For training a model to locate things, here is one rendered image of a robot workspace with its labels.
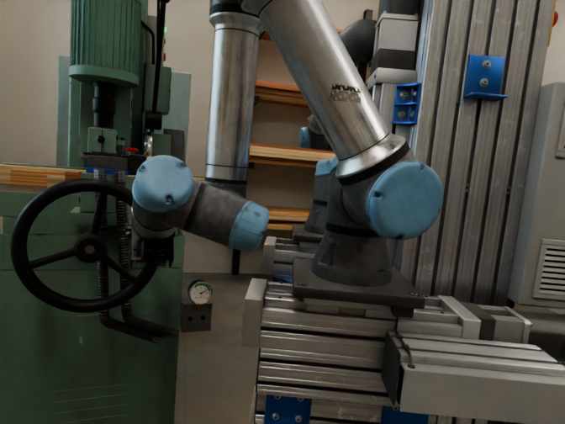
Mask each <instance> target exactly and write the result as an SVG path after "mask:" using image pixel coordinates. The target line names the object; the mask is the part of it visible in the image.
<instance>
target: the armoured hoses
mask: <svg viewBox="0 0 565 424"><path fill-rule="evenodd" d="M94 178H97V179H103V180H107V170H106V169H94ZM114 182H115V183H117V184H120V185H122V186H125V171H124V170H120V171H114ZM115 198H116V197H115ZM115 200H116V202H115V203H116V206H117V207H116V212H117V213H116V217H117V219H116V220H117V223H118V224H117V234H118V235H117V237H118V245H119V246H118V248H119V249H118V250H119V252H118V254H119V264H120V265H121V266H122V267H124V268H125V269H127V270H128V271H129V272H130V270H129V269H130V267H129V243H128V241H129V240H128V239H129V238H128V237H125V228H126V224H127V222H128V221H127V219H128V218H127V212H126V211H127V209H126V208H127V207H126V205H127V204H126V203H125V202H124V201H123V200H121V199H118V198H116V199H115ZM106 202H107V200H106ZM106 202H105V205H104V209H103V215H102V219H101V224H100V228H99V232H98V233H100V234H101V235H103V236H104V238H105V240H106V242H107V246H106V251H105V252H106V253H107V254H108V248H107V247H108V240H107V239H108V238H107V236H108V234H107V233H108V232H107V230H108V229H107V224H108V223H107V215H106V214H107V213H108V212H107V209H106V208H107V206H106V205H107V203H106ZM97 262H98V263H97V265H98V269H97V270H98V298H99V299H100V298H104V297H107V296H109V290H108V289H109V284H108V283H109V281H108V265H107V264H106V263H105V262H103V261H101V260H98V261H97ZM119 278H120V280H119V281H120V282H119V283H120V290H122V289H124V288H126V287H127V286H128V285H129V284H130V281H128V280H127V279H126V278H124V277H123V276H122V275H120V276H119ZM131 301H132V299H130V300H128V301H127V302H125V303H123V304H122V306H121V308H122V309H121V310H122V312H121V313H122V317H123V320H124V322H123V321H122V322H121V321H118V320H115V319H113V318H111V316H110V314H109V310H103V311H99V313H98V314H99V317H98V318H99V319H100V321H101V322H102V324H103V325H104V326H106V327H107V328H108V329H109V328H110V329H111V330H115V331H120V332H123V333H125V334H128V335H131V336H133V337H138V338H140V339H141V338H142V339H144V340H146V341H149V342H154V343H156V344H159V343H161V341H162V336H164V337H169V338H172V339H176V338H177V337H178V335H179V330H178V329H175V328H172V327H168V326H163V325H159V324H157V323H155V322H151V321H146V320H143V319H141V318H138V317H134V316H133V312H132V302H131Z"/></svg>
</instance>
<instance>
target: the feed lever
mask: <svg viewBox="0 0 565 424"><path fill-rule="evenodd" d="M159 1H160V2H161V9H160V19H159V30H158V41H157V51H156V71H155V81H154V92H153V103H152V110H146V111H145V128H146V129H148V130H150V133H155V130H161V125H162V112H160V111H156V108H157V99H158V89H159V80H160V70H161V53H162V42H163V33H164V23H165V14H166V4H167V3H169V2H170V0H159Z"/></svg>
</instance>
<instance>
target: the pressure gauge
mask: <svg viewBox="0 0 565 424"><path fill-rule="evenodd" d="M205 290H206V291H205ZM204 291H205V292H204ZM187 292H188V295H189V299H190V300H191V301H192V302H193V303H194V304H195V308H197V309H199V308H201V305H203V304H205V303H207V302H208V301H209V300H210V299H211V297H212V294H213V290H212V288H211V286H210V285H209V283H208V282H207V281H205V280H203V279H197V280H194V281H193V282H191V283H190V285H189V286H188V289H187ZM200 292H201V293H202V294H200Z"/></svg>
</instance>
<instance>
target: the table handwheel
mask: <svg viewBox="0 0 565 424"><path fill-rule="evenodd" d="M80 192H98V200H97V204H96V209H95V212H94V216H93V219H92V225H91V227H90V228H89V230H88V231H87V232H85V233H83V234H81V235H80V236H79V237H78V239H77V241H76V243H75V246H74V247H73V248H71V249H68V250H65V251H63V252H58V253H56V254H53V255H50V256H48V257H42V258H39V259H36V260H34V261H29V259H28V253H27V240H28V235H29V230H30V228H31V225H32V224H33V222H34V220H35V218H36V217H37V216H38V214H39V213H40V212H41V211H42V210H43V209H44V208H45V207H46V206H47V205H49V204H51V203H52V202H54V201H55V200H57V199H59V198H61V197H64V196H66V195H68V194H72V193H80ZM108 194H109V195H112V196H114V197H116V198H118V199H121V200H123V201H124V202H125V203H126V204H128V205H129V206H130V207H131V208H132V203H133V194H132V191H131V190H129V189H128V188H126V187H124V186H122V185H120V184H117V183H114V182H110V181H108V180H103V179H97V178H78V179H72V180H68V181H65V182H62V183H58V184H55V185H53V186H51V187H49V188H47V189H46V190H44V191H42V192H41V193H39V194H38V195H36V196H35V197H34V198H33V199H31V200H30V201H29V202H28V203H27V205H26V206H25V207H24V208H23V210H22V211H21V213H20V214H19V216H18V218H17V219H16V222H15V224H14V227H13V231H12V235H11V241H10V253H11V258H12V263H13V267H14V270H15V272H16V274H17V275H18V278H19V279H20V281H21V282H22V284H23V285H24V287H25V288H26V289H27V290H28V291H29V292H30V293H31V294H33V295H34V296H35V297H36V298H38V299H40V300H41V301H43V302H45V303H46V304H48V305H50V306H53V307H55V308H57V309H60V310H66V311H70V312H77V313H92V312H99V311H103V310H109V309H112V308H114V307H117V306H119V305H121V304H123V303H125V302H127V301H128V300H130V299H132V298H134V297H135V296H136V295H137V294H138V293H139V292H140V291H141V290H142V289H143V288H144V287H145V286H146V285H147V284H148V283H149V282H150V280H151V279H152V277H153V275H154V273H155V272H156V269H157V267H155V260H154V263H152V264H150V263H145V266H144V267H143V268H142V270H141V272H140V274H139V275H138V276H137V277H136V276H135V275H134V274H132V273H131V272H129V271H128V270H127V269H125V268H124V267H122V266H121V265H120V264H119V263H117V262H116V261H115V260H114V259H112V258H111V257H110V256H109V255H108V254H107V253H106V252H105V251H106V246H107V242H106V240H105V238H104V236H103V235H101V234H100V233H98V232H99V228H100V224H101V219H102V215H103V209H104V205H105V202H106V198H107V195H108ZM74 256H76V257H77V258H78V259H79V260H81V261H83V262H96V261H98V260H101V261H103V262H105V263H106V264H107V265H109V266H110V267H111V268H112V269H114V270H115V271H116V272H118V273H119V274H120V275H122V276H123V277H124V278H126V279H127V280H128V281H130V282H131V284H129V285H128V286H127V287H126V288H124V289H122V290H120V291H119V292H118V293H116V294H112V295H110V296H107V297H104V298H100V299H73V298H70V297H66V296H64V295H62V294H58V293H56V292H55V291H53V290H52V289H50V288H48V287H47V286H46V285H45V284H43V283H42V282H41V281H40V279H39V278H38V277H37V276H36V274H35V273H34V270H33V269H34V268H38V267H41V266H44V265H46V264H49V263H52V262H57V261H60V260H63V259H66V258H68V257H74Z"/></svg>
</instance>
